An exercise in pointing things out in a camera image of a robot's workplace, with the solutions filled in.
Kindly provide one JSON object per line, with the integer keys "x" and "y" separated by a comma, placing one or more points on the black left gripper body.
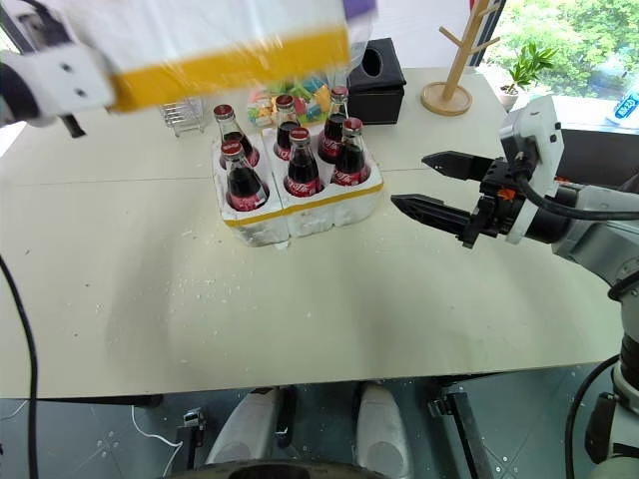
{"x": 42, "y": 27}

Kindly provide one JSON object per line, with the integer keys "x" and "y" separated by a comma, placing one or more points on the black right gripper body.
{"x": 496, "y": 209}

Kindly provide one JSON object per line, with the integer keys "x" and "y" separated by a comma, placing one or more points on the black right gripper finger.
{"x": 456, "y": 164}
{"x": 434, "y": 209}

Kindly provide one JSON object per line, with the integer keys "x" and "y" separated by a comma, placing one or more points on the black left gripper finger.
{"x": 74, "y": 126}

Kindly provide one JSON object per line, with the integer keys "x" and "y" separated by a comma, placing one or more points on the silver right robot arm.
{"x": 599, "y": 239}

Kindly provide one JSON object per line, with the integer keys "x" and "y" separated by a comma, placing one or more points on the glass cola bottle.
{"x": 333, "y": 135}
{"x": 302, "y": 172}
{"x": 285, "y": 131}
{"x": 243, "y": 184}
{"x": 230, "y": 127}
{"x": 351, "y": 159}

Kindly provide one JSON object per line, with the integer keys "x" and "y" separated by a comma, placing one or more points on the black tissue box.
{"x": 374, "y": 90}

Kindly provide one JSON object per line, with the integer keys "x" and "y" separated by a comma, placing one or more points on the dark box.
{"x": 594, "y": 154}

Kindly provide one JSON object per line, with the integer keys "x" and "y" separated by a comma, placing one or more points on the white foam crate, yellow tape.
{"x": 309, "y": 217}

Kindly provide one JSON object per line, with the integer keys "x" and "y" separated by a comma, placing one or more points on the purple box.
{"x": 360, "y": 7}

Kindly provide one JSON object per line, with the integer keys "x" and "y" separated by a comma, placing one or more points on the wooden mug tree stand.
{"x": 447, "y": 95}

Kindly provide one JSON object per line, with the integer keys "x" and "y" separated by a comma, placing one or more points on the potted green plant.
{"x": 529, "y": 65}

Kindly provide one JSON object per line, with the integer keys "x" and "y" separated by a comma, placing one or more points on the colourful snack packets bag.
{"x": 312, "y": 105}

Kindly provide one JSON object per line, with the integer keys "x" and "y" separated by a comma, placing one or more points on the blue white packet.
{"x": 626, "y": 107}

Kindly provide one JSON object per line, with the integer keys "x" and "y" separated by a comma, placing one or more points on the white robot leg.
{"x": 382, "y": 434}
{"x": 244, "y": 429}

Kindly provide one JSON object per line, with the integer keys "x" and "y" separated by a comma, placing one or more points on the dark rounded robot body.
{"x": 279, "y": 471}

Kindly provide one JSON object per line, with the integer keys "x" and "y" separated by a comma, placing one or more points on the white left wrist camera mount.
{"x": 65, "y": 82}

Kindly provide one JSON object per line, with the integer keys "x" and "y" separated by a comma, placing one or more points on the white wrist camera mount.
{"x": 65, "y": 82}
{"x": 536, "y": 135}

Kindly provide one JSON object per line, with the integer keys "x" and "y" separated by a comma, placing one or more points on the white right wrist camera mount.
{"x": 536, "y": 135}

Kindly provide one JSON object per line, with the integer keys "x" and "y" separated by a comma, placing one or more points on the black metal table frame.
{"x": 464, "y": 429}

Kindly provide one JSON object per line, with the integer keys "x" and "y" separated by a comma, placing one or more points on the black table frame bracket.
{"x": 192, "y": 434}

